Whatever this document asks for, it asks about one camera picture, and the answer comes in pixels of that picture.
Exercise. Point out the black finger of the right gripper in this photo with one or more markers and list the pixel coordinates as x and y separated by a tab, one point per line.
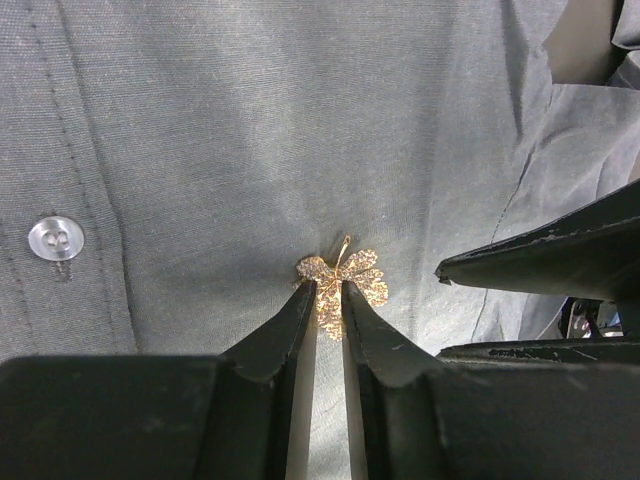
615	350
592	253

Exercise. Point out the gold leaf brooch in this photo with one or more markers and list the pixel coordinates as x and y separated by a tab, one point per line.
358	268

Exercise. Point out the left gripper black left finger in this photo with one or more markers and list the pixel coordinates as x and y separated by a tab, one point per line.
242	414

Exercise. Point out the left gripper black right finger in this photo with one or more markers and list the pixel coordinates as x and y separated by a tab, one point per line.
412	417

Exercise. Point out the grey button-up shirt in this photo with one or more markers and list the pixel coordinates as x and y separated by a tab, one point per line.
165	164

